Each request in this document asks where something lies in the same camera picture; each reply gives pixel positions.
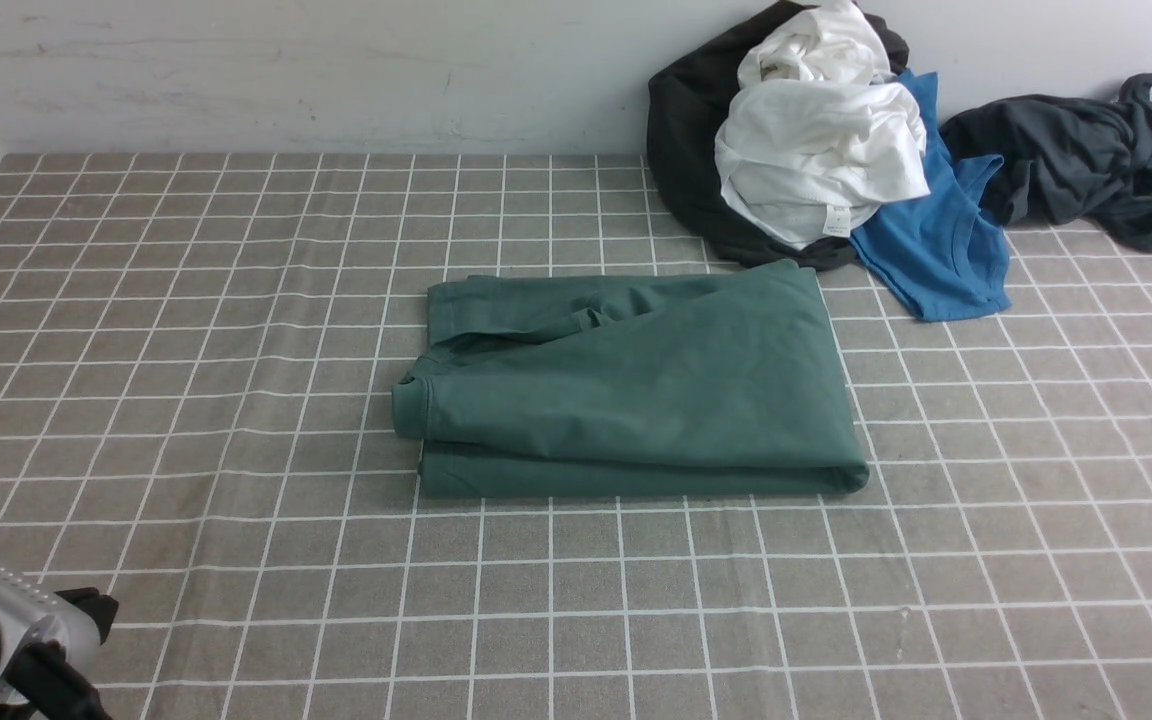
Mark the green long sleeve shirt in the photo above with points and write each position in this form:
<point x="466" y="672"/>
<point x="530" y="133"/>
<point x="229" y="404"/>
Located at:
<point x="631" y="386"/>

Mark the white crumpled shirt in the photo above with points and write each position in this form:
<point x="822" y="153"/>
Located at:
<point x="820" y="135"/>

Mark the blue t-shirt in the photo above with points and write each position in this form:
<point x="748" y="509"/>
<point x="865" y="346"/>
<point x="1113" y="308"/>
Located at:
<point x="942" y="256"/>

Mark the black garment in pile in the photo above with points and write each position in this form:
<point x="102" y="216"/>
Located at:
<point x="688" y="102"/>

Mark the grey checkered tablecloth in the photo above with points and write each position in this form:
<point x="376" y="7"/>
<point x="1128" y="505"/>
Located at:
<point x="196" y="353"/>

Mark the dark grey crumpled garment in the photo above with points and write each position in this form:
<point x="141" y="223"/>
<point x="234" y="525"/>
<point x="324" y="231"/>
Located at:
<point x="1066" y="159"/>

